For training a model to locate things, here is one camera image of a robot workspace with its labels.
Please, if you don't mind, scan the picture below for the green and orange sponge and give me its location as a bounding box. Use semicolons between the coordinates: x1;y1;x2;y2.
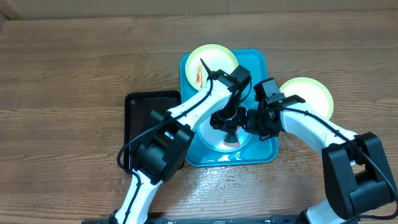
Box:
223;132;241;147

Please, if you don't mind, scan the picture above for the light blue plate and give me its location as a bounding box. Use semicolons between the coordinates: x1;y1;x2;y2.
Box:
197;117;252;152

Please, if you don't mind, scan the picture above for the yellow-green plate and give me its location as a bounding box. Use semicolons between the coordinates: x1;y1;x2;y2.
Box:
280;77;334;119
185;44;238;91

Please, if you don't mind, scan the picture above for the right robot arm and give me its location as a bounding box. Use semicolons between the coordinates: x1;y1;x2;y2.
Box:
244;95;397;223

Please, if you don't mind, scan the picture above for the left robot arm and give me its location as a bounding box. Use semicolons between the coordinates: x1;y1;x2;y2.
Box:
109;66;251;223

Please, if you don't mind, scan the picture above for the teal plastic tray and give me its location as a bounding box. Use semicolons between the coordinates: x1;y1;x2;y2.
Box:
185;49;279;167

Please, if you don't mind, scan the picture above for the black plastic tray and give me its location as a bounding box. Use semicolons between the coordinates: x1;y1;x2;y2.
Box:
118;90;182;172

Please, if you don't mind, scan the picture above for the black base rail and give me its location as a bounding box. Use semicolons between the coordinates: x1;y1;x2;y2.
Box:
81;214;358;224

